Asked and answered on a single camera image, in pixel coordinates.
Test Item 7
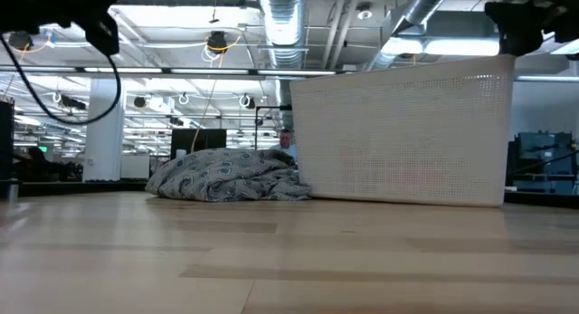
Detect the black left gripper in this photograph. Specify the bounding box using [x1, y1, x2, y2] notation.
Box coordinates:
[83, 14, 122, 58]

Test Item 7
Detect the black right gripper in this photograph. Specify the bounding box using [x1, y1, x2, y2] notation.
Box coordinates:
[484, 0, 551, 58]

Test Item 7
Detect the white perforated plastic basket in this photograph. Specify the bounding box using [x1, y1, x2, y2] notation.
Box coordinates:
[289, 53, 517, 208]

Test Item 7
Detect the white building pillar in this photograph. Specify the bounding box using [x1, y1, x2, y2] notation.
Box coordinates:
[81, 76, 127, 183]

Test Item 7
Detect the long ceiling light strip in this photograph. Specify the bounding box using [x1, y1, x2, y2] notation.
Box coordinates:
[0, 65, 346, 77]

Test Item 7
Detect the teal equipment rack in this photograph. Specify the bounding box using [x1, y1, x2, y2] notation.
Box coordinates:
[505, 130, 579, 195]

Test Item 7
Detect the black monitor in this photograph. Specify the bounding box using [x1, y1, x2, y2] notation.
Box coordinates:
[169, 128, 228, 161]

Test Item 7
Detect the small grey bottle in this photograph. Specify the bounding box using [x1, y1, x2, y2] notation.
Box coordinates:
[5, 177, 21, 204]

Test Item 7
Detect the grey patterned cloth gown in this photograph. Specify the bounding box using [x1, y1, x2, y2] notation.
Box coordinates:
[144, 147, 314, 203]

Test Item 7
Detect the person with light top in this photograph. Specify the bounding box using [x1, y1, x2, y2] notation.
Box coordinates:
[269, 128, 300, 164]

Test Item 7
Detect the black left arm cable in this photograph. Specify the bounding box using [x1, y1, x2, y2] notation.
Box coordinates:
[0, 33, 123, 127]

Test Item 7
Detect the slanted silver ceiling duct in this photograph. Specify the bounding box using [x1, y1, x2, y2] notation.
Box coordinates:
[368, 0, 456, 73]

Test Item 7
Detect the black ceiling device yellow cable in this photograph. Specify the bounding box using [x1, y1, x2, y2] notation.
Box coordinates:
[206, 30, 229, 55]

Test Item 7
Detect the black metal frame stand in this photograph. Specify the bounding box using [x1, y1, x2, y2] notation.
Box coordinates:
[253, 103, 294, 150]

